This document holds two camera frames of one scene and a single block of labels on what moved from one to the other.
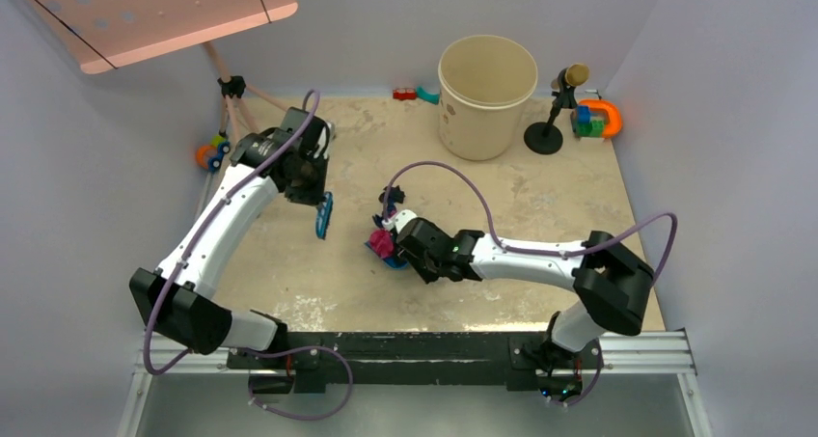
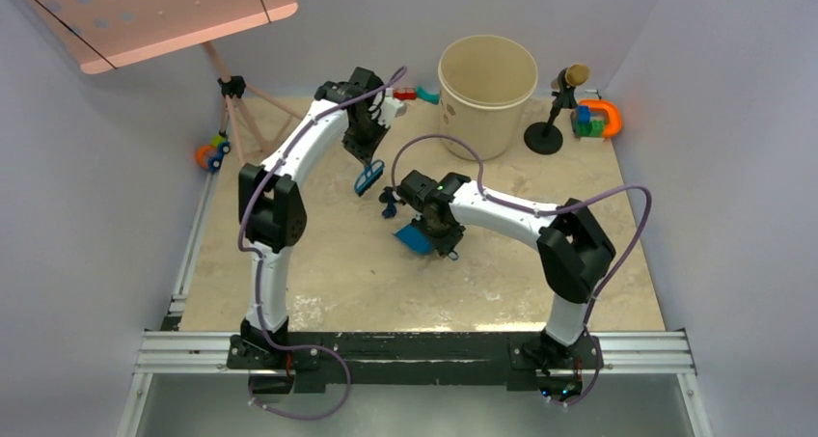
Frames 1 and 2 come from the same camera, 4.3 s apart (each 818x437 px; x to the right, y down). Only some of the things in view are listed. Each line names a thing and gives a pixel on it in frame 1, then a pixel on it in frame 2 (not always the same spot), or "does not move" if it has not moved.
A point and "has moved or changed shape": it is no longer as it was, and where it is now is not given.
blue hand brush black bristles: (323, 215) → (369, 176)
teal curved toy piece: (432, 98) does not move
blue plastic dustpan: (390, 261) has moved or changed shape
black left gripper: (313, 196) → (366, 151)
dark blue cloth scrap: (392, 208) does not move
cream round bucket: (484, 84) does not move
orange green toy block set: (596, 119) does not move
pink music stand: (104, 21) does not move
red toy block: (404, 94) does not move
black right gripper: (428, 276) → (451, 240)
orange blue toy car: (209, 156) does not move
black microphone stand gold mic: (545, 138) does not move
